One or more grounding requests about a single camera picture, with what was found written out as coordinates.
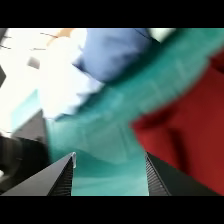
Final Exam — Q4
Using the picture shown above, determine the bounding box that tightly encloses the blue garment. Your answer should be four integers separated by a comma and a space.
72, 27, 155, 84

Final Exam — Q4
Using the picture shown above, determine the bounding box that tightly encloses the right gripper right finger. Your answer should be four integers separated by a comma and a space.
144, 151, 220, 197

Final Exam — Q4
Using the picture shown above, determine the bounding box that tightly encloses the white garment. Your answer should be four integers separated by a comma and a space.
38, 29, 106, 121

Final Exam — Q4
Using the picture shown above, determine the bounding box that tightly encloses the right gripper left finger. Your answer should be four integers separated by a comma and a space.
1, 151, 77, 197

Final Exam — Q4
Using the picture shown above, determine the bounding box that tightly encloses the red T-shirt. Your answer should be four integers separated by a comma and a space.
130, 49, 224, 197

